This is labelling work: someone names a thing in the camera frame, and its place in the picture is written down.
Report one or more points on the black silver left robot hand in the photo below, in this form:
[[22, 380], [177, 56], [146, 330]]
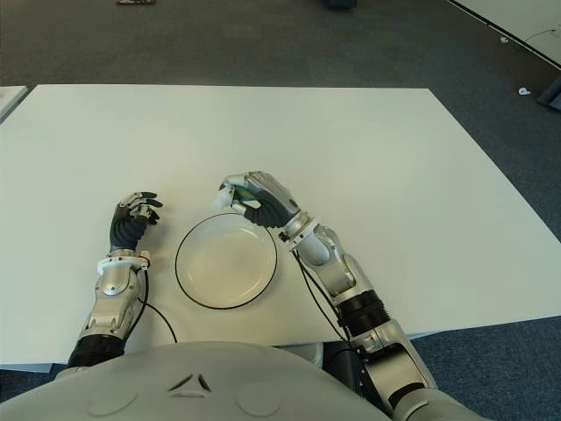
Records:
[[127, 228]]

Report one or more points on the dark blue floor object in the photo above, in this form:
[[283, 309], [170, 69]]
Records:
[[342, 3]]

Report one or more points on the black flat floor object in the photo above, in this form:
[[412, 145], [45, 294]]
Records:
[[136, 2]]

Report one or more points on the green white toothpaste tube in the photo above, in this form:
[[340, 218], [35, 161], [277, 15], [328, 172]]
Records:
[[221, 201]]

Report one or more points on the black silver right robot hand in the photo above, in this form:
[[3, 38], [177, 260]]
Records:
[[274, 206]]

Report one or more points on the grey angled floor object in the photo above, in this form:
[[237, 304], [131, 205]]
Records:
[[553, 94]]

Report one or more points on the white plate with black rim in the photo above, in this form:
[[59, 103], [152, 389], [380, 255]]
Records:
[[223, 263]]

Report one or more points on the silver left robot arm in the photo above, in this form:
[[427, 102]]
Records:
[[114, 285]]

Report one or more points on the white side table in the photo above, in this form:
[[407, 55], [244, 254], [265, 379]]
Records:
[[9, 103]]

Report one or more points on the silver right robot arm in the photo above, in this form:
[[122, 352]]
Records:
[[315, 250]]

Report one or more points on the white background table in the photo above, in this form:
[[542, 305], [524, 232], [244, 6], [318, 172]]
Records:
[[517, 17]]

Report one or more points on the grey robot torso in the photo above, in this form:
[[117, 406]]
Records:
[[197, 386]]

